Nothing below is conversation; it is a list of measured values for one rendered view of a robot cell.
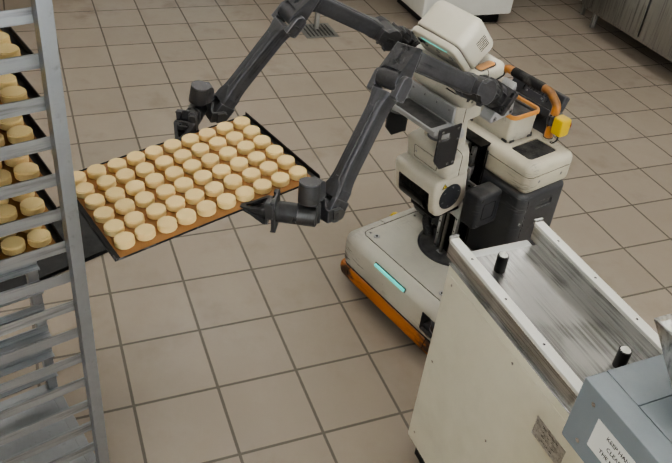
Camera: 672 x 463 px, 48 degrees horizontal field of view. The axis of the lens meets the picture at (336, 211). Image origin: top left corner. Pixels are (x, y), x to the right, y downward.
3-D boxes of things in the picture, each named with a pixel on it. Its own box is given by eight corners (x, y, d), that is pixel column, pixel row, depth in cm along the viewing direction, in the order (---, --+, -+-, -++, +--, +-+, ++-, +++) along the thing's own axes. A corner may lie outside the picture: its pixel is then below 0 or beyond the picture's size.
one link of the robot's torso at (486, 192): (442, 194, 300) (453, 141, 286) (492, 232, 283) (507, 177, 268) (390, 213, 286) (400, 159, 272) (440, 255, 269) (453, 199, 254)
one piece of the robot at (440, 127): (411, 126, 275) (420, 72, 262) (463, 162, 258) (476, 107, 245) (377, 136, 267) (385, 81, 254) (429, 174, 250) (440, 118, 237)
